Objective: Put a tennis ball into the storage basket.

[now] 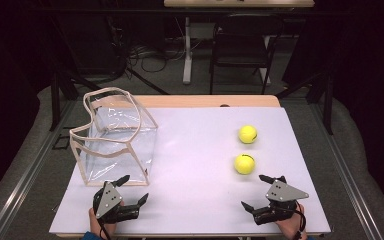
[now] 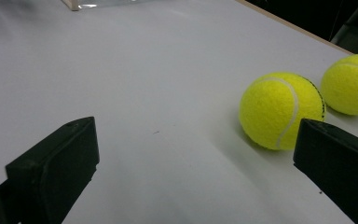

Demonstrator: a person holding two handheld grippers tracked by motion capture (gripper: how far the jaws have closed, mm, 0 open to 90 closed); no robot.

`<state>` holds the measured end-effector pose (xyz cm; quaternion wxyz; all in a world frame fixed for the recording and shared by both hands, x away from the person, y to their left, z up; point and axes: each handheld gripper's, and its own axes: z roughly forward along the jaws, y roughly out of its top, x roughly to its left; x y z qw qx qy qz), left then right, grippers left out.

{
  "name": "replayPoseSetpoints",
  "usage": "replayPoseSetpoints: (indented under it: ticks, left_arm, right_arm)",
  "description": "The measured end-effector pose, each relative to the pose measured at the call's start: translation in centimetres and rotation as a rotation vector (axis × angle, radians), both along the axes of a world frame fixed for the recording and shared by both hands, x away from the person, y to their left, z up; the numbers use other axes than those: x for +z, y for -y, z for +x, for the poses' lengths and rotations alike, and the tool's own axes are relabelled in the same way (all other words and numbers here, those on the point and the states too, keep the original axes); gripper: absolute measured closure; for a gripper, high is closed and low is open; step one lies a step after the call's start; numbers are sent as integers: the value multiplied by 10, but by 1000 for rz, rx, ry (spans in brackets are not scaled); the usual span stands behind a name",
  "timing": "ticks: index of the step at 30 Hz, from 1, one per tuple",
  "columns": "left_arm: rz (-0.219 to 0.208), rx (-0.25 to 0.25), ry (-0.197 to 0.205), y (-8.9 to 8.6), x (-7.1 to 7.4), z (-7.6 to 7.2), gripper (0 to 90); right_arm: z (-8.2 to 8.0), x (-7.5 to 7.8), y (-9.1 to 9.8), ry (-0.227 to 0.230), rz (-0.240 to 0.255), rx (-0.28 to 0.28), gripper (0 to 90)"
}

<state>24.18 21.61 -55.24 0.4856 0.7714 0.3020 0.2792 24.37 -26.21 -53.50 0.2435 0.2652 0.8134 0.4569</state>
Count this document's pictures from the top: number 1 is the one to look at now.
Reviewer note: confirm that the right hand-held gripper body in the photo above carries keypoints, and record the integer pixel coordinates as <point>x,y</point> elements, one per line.
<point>283,192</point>

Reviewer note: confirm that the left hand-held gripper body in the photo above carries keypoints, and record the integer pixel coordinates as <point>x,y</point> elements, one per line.
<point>108,200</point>

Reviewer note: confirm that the yellow tennis ball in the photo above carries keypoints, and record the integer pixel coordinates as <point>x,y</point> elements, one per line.
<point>244,163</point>
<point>247,134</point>

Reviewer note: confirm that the clear bag with beige trim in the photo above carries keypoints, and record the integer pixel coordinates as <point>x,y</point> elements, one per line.
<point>113,133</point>

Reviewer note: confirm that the person's left hand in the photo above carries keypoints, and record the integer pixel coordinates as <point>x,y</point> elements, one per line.
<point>96,227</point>

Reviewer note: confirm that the person's right hand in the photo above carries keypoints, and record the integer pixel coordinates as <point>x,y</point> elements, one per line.
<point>291,228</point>

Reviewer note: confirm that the white table sheet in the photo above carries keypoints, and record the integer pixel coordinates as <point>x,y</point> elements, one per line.
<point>193,166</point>

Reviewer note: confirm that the black metal stand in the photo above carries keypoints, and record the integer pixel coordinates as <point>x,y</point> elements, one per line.
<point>55,100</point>
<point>328,100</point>

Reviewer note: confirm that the black folding chair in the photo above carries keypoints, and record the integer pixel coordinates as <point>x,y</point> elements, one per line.
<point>243,40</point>

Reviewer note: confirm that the wooden desk with white legs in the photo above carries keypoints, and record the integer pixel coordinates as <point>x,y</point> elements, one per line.
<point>240,3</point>

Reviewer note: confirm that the grey metal floor rail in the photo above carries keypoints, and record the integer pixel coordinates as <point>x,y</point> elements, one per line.
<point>350,180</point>
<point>23,180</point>

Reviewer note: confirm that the small black floor frame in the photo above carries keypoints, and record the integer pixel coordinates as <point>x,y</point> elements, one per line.
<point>61,146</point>

